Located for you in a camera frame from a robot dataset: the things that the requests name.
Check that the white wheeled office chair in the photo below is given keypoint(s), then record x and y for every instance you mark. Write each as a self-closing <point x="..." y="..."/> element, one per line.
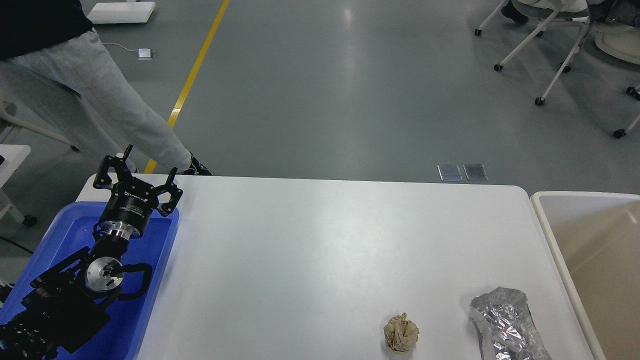
<point x="564" y="13"/>

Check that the white power adapter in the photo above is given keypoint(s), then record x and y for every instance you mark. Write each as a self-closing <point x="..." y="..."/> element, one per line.
<point x="144" y="54"/>

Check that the beige plastic bin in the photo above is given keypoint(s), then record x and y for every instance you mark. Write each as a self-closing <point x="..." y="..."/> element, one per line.
<point x="595" y="242"/>

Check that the white side table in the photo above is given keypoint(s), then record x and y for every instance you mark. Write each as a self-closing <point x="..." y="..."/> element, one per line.
<point x="12" y="156"/>

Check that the crumpled silver foil bag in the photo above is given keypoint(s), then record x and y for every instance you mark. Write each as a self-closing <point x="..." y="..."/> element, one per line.
<point x="505" y="326"/>

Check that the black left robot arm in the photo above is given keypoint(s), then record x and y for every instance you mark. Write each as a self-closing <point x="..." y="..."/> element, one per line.
<point x="67" y="304"/>

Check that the metal floor plate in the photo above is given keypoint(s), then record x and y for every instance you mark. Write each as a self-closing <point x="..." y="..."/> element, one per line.
<point x="449" y="173"/>
<point x="475" y="172"/>

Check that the white floor board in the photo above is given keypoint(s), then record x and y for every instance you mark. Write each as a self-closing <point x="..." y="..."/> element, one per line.
<point x="127" y="12"/>

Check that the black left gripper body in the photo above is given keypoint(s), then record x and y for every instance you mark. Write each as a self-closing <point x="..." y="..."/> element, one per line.
<point x="129" y="204"/>

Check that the right metal floor plate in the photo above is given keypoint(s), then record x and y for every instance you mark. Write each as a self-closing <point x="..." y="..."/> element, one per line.
<point x="475" y="172"/>

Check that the left metal floor plate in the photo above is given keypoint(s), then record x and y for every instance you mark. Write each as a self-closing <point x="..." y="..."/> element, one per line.
<point x="449" y="173"/>

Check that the crumpled brown paper ball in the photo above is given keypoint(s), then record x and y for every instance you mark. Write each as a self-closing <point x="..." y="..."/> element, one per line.
<point x="401" y="334"/>

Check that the person in grey trousers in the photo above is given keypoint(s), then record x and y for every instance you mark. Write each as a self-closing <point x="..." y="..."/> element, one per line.
<point x="54" y="62"/>

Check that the white chair at left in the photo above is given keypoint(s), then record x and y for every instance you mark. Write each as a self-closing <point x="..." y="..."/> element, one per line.
<point x="11" y="125"/>

